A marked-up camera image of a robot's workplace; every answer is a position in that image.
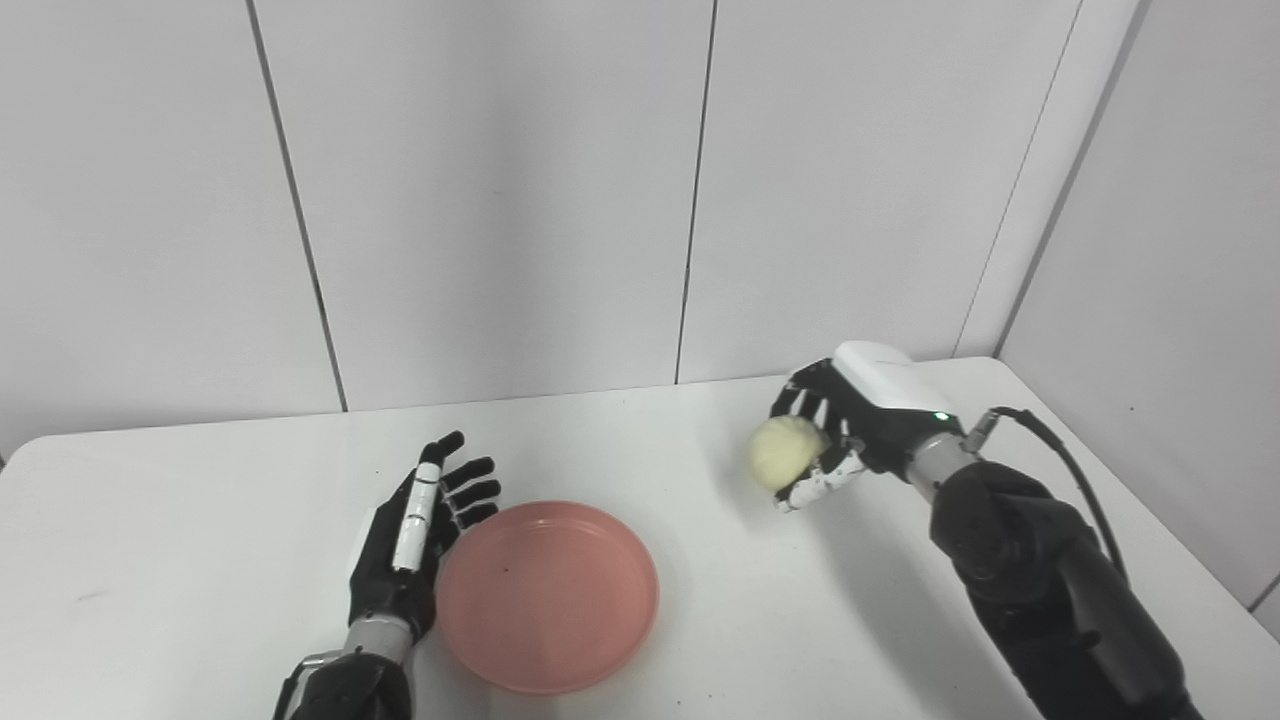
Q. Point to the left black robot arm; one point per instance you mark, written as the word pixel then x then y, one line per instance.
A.
pixel 350 680

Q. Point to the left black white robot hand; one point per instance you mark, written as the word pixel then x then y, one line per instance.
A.
pixel 395 570

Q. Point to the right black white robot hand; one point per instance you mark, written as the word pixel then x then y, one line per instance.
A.
pixel 870 420

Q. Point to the pink round plate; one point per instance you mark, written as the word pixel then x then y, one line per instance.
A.
pixel 547 597

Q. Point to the cream steamed bun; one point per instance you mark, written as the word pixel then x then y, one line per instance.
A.
pixel 785 452

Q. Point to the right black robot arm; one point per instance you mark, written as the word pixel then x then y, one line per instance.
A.
pixel 1040 590

